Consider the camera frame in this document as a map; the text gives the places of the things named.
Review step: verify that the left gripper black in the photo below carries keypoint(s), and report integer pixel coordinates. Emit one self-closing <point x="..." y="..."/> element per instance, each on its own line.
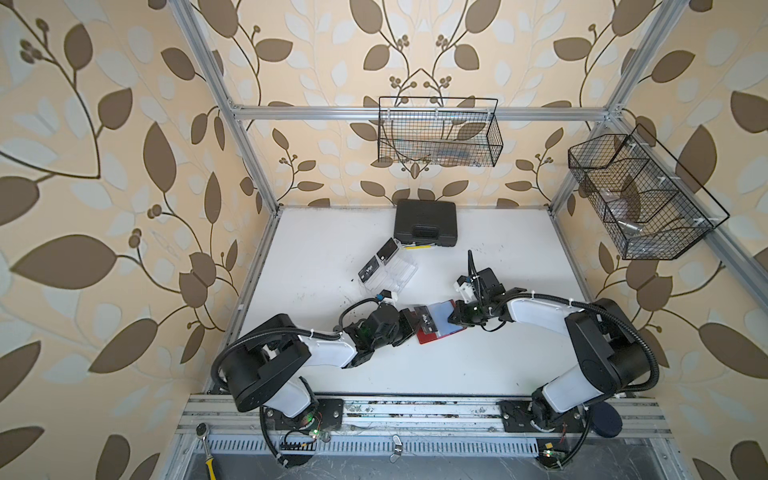
<point x="404" y="317"/>

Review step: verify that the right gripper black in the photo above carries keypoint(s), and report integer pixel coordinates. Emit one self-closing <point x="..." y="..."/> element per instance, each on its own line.
<point x="460" y="317"/>

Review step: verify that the red leather card holder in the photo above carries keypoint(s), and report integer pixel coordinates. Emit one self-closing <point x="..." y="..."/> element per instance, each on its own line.
<point x="440" y="312"/>

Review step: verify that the clear plastic organizer box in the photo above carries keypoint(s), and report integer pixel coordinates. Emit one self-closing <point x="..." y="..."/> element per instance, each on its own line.
<point x="394" y="276"/>

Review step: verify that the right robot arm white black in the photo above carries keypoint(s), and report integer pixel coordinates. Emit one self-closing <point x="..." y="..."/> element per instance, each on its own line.
<point x="612" y="357"/>

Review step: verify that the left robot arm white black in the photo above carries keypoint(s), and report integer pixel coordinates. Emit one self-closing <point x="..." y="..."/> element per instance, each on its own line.
<point x="260" y="369"/>

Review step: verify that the black plastic tool case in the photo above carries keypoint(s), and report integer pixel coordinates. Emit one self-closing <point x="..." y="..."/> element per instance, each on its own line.
<point x="426" y="222"/>

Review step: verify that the dark round disc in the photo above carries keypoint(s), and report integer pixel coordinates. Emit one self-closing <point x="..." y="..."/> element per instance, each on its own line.
<point x="606" y="421"/>

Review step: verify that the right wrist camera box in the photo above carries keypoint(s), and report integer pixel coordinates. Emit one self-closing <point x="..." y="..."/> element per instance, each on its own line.
<point x="482" y="287"/>

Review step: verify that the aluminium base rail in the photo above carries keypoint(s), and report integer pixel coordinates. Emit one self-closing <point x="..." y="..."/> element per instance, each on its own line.
<point x="423" y="437"/>

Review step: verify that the black wire basket back wall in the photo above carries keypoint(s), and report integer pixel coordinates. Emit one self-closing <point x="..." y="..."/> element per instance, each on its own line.
<point x="443" y="131"/>

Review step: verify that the black wire basket wall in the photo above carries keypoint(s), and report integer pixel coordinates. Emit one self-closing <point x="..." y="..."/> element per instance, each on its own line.
<point x="653" y="206"/>
<point x="443" y="131"/>

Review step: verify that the black wire basket right wall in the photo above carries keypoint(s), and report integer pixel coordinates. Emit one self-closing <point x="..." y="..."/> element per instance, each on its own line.
<point x="653" y="206"/>

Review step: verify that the yellow handled ratchet tool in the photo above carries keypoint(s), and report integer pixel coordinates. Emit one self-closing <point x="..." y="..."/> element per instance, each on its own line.
<point x="202" y="432"/>

